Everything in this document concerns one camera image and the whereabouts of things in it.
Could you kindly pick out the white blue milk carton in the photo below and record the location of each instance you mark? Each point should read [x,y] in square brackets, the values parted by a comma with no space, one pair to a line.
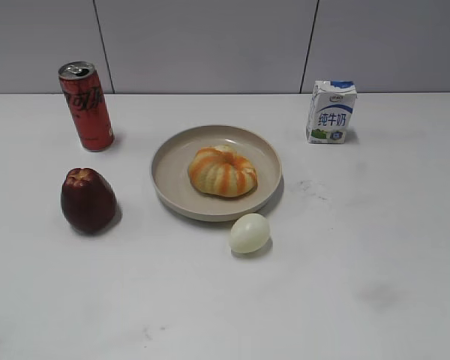
[331,108]

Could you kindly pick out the dark red wax apple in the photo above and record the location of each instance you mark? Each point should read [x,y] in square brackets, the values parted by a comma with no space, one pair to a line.
[87,200]

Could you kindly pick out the orange striped croissant bread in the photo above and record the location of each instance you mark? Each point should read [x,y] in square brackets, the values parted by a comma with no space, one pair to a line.
[221,171]

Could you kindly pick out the red cola can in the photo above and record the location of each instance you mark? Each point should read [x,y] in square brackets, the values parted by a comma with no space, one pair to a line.
[84,96]

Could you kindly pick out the beige round plate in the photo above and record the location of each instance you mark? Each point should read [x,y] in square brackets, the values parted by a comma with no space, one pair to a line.
[169,171]

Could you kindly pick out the white egg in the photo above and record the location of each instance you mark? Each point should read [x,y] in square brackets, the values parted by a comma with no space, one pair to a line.
[249,233]

